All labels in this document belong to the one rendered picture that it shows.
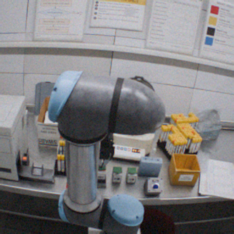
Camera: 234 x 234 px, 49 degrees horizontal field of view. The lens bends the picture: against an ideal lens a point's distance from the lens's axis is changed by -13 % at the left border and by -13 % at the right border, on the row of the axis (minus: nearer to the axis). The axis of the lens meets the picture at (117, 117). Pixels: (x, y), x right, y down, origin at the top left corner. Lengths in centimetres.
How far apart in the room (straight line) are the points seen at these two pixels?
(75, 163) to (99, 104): 19
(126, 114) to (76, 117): 10
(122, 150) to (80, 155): 78
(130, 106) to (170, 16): 107
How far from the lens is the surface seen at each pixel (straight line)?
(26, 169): 128
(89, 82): 56
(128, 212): 85
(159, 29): 157
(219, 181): 145
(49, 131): 142
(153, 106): 57
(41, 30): 158
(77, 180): 73
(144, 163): 130
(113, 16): 154
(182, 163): 143
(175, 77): 169
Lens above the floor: 176
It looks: 30 degrees down
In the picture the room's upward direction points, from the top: 8 degrees clockwise
